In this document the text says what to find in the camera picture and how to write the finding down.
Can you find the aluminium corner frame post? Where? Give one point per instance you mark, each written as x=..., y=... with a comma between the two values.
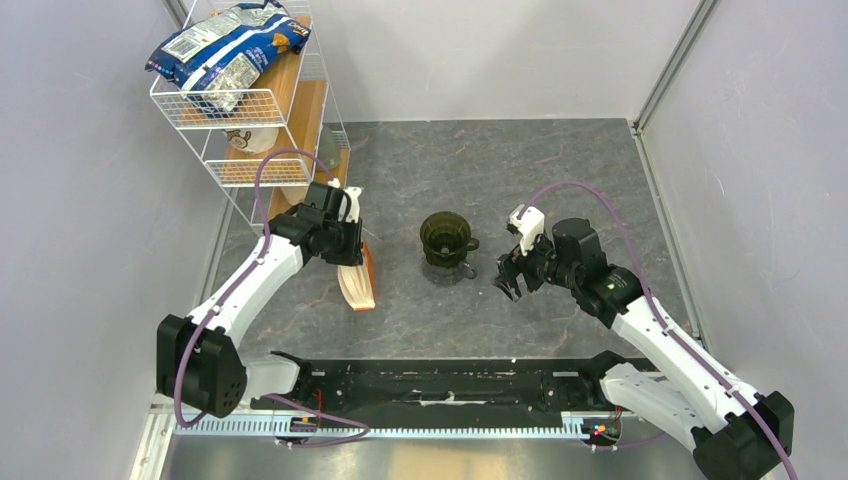
x=691, y=33

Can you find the clear glass coffee server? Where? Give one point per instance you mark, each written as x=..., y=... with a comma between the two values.
x=444, y=277

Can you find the blue snack bag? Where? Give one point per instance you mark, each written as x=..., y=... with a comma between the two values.
x=215, y=61

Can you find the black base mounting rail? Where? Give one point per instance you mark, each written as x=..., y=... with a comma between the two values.
x=449, y=393

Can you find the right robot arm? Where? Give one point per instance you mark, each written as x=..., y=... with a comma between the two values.
x=731, y=429

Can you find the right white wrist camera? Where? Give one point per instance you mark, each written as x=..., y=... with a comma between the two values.
x=528, y=223

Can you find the dark green coffee dripper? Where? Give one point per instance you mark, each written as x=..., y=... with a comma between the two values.
x=446, y=239

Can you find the white wire wooden shelf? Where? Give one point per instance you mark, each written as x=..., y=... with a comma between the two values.
x=294, y=95

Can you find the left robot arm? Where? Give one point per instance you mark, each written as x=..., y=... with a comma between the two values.
x=198, y=362

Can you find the white cable duct strip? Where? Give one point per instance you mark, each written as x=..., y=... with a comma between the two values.
x=294, y=425

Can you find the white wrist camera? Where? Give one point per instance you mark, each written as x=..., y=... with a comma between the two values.
x=349, y=212
x=528, y=223

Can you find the grey green cone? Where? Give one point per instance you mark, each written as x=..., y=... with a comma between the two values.
x=328, y=150

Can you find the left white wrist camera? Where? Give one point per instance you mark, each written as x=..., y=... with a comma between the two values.
x=349, y=212

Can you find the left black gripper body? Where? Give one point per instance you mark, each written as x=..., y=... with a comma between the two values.
x=343, y=241

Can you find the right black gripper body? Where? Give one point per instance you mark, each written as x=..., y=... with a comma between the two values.
x=539, y=265

